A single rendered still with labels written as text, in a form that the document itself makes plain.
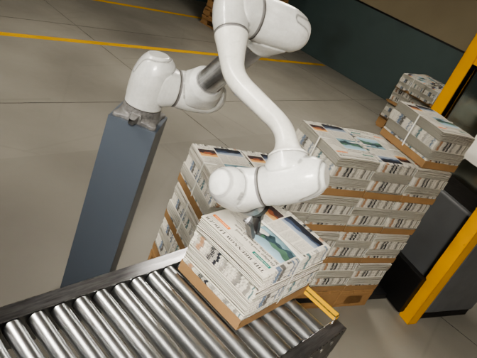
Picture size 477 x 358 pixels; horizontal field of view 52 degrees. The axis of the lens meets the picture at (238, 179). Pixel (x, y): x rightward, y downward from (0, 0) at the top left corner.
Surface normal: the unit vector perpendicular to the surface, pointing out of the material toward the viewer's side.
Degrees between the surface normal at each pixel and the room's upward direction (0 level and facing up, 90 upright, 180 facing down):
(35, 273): 0
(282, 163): 56
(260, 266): 3
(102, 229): 90
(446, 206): 90
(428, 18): 90
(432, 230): 90
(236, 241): 2
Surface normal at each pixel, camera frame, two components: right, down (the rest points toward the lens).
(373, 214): 0.40, 0.56
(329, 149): -0.84, -0.09
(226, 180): -0.33, -0.29
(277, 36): 0.25, 0.71
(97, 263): -0.11, 0.44
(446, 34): -0.65, 0.12
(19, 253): 0.36, -0.82
